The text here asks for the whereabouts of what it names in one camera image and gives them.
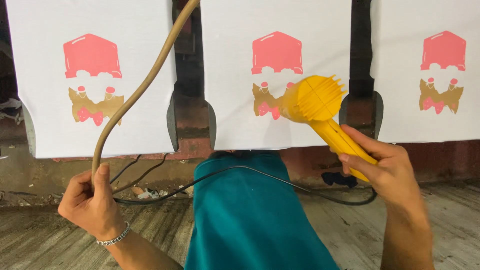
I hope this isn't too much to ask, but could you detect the person's left hand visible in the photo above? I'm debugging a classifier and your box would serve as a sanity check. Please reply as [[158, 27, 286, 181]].
[[57, 162, 128, 241]]

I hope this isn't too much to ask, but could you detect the person's teal shirt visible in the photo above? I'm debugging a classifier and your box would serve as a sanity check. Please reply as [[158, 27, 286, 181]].
[[183, 149, 341, 270]]

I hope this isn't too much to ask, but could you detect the white printed shirt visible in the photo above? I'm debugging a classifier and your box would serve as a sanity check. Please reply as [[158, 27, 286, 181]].
[[369, 0, 480, 144], [5, 0, 178, 159], [199, 0, 353, 152]]

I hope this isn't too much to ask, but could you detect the thin black wire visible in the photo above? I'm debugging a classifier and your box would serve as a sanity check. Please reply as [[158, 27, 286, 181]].
[[110, 154, 142, 185]]

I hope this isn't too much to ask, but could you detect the tan rubber hose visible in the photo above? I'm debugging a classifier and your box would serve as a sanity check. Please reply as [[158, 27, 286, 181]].
[[91, 0, 201, 192]]

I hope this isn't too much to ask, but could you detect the silver chain bracelet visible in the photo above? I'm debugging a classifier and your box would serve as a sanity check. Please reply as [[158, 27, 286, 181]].
[[96, 221, 131, 247]]

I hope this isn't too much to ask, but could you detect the black cloth scrap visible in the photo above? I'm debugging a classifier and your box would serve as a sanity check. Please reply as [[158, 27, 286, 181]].
[[321, 171, 358, 188]]

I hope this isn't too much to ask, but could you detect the heap of paper litter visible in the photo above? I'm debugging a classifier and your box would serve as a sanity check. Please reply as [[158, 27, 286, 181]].
[[130, 185, 194, 200]]

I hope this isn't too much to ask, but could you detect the yellow heat gun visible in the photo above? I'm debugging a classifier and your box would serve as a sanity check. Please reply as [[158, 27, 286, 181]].
[[278, 74, 379, 183]]

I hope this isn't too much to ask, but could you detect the thin brown wire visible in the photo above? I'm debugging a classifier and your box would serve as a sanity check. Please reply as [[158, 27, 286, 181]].
[[112, 153, 168, 196]]

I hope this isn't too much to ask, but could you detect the person's right hand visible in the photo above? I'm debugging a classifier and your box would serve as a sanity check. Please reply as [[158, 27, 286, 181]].
[[338, 124, 424, 211]]

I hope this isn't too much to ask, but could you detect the black power cable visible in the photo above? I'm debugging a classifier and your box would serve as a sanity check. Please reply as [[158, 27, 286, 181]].
[[112, 165, 379, 207]]

